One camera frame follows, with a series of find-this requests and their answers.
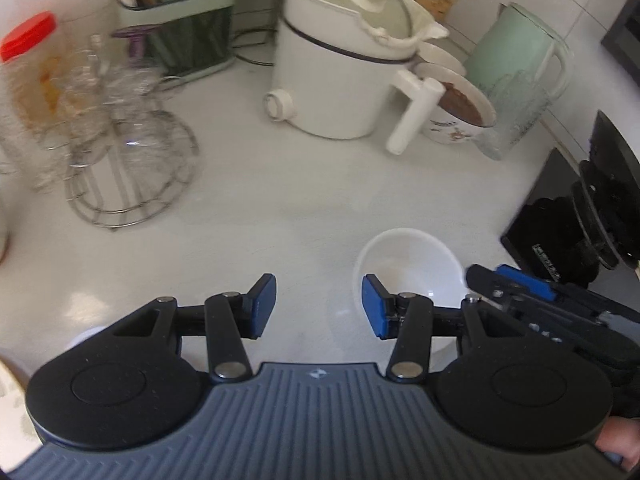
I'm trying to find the black glass stove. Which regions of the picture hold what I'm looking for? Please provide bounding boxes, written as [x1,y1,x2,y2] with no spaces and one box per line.
[500,109,640,286]

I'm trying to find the large translucent plastic bowl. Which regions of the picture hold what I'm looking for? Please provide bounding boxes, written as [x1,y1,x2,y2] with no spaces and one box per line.
[352,228,467,357]

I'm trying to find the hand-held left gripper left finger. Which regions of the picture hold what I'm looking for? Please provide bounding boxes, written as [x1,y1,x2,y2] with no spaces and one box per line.
[111,273,278,380]

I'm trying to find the purple stem glass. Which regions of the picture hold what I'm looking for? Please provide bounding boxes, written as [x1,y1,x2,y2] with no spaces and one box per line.
[111,25,162,62]

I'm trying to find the red lid plastic jar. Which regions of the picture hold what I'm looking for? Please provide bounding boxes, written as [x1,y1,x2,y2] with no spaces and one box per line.
[0,11,77,127]

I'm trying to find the clear goblet glass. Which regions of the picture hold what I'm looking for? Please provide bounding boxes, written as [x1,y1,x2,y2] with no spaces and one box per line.
[74,35,117,113]

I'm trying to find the steel utensil stand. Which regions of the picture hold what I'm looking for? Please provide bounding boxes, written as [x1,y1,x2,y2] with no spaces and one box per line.
[232,0,287,68]

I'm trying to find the floral ceramic bowl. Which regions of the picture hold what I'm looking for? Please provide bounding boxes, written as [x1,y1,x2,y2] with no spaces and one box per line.
[414,62,499,147]

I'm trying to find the white electric cooker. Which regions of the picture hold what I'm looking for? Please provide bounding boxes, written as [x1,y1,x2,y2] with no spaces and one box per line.
[264,0,451,157]

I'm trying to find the pale green kettle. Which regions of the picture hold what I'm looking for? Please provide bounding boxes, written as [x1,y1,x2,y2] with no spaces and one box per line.
[462,2,572,162]

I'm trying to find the cut glass cup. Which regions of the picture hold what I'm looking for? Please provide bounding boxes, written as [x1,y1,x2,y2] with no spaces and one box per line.
[112,109,195,188]

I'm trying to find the small white bowl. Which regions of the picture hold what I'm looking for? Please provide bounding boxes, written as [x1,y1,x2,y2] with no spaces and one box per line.
[417,40,469,79]

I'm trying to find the brown food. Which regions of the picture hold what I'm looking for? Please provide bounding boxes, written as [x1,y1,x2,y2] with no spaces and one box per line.
[440,80,487,127]

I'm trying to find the green chopstick holder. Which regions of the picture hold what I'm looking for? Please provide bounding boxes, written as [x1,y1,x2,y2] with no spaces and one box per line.
[116,0,239,81]

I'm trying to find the person's right hand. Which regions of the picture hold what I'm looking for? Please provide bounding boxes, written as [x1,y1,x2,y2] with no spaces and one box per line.
[595,417,640,474]

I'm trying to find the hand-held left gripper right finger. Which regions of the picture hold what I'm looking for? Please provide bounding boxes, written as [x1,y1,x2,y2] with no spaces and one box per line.
[361,274,521,380]

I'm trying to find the wire glass rack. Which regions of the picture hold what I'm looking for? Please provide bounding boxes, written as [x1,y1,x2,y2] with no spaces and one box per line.
[65,75,200,232]

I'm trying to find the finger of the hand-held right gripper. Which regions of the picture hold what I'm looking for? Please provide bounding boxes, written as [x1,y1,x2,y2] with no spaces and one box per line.
[495,265,570,298]
[466,264,532,312]

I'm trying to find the black appliance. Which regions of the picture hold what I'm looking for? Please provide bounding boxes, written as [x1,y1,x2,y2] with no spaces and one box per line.
[600,0,640,62]

